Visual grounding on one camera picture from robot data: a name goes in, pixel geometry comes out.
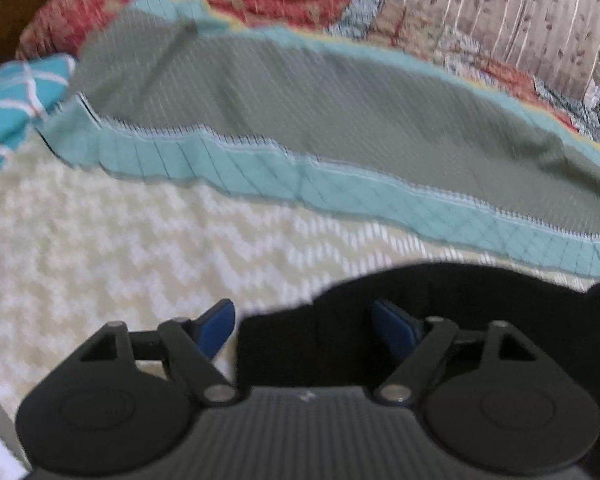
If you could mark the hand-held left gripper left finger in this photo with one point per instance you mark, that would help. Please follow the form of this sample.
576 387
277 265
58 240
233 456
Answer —
215 327

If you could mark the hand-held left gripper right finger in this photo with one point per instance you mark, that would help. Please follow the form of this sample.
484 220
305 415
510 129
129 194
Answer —
391 327

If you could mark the black pants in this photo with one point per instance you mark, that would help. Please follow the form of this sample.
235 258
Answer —
330 345

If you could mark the patterned teal beige bedsheet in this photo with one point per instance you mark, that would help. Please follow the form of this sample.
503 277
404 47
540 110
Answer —
130 240

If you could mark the teal lattice print pillow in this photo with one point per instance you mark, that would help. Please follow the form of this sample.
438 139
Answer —
15 95

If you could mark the beige leaf print curtain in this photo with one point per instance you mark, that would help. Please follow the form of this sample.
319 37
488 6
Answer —
505 5

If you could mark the carved wooden headboard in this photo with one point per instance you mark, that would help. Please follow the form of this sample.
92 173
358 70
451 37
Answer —
5 0

